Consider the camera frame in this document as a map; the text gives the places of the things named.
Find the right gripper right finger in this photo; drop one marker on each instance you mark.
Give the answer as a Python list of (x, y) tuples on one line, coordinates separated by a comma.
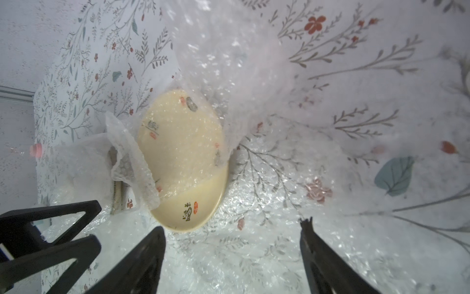
[(326, 271)]

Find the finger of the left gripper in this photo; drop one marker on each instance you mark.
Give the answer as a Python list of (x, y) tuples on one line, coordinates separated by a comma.
[(19, 233), (82, 252)]

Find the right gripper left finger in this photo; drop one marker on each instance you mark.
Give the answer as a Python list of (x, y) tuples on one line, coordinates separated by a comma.
[(139, 271)]

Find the cream dinner plate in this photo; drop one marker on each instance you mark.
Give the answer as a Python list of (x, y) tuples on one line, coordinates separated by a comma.
[(183, 144)]

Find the clear bubble wrap sheet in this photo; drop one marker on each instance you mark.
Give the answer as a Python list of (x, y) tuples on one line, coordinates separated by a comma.
[(376, 147)]

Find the small pink cup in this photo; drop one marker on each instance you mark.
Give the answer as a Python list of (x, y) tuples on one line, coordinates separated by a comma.
[(36, 150)]

